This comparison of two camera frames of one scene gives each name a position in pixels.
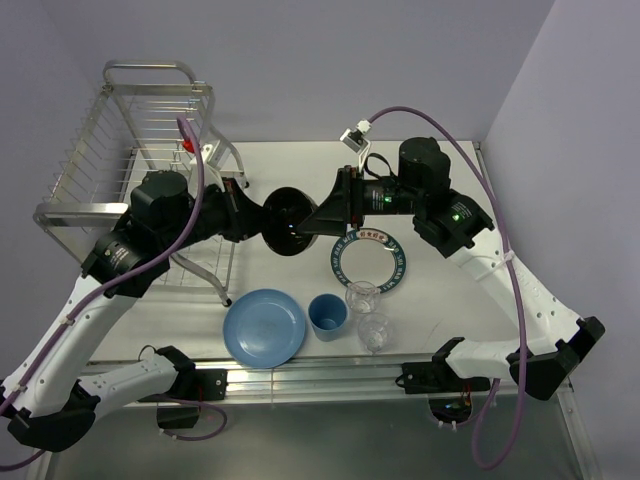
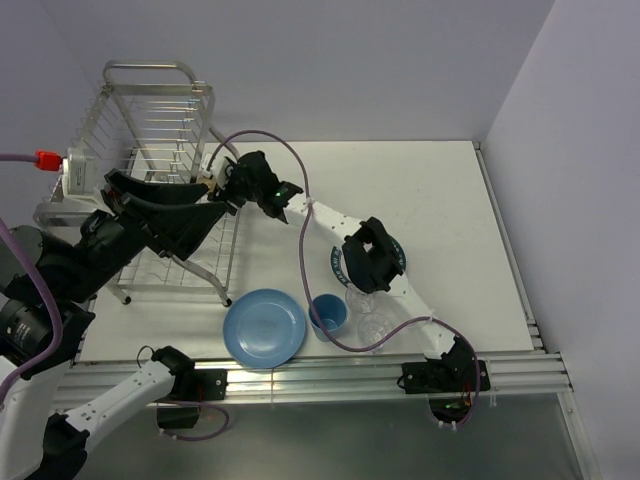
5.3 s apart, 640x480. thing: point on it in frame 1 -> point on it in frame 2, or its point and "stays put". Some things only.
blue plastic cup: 329,314 stays put
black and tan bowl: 284,210 -> 209,182
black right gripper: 344,200 -> 231,174
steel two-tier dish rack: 153,117 stays put
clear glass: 361,296 stays put
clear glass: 375,330 stays put
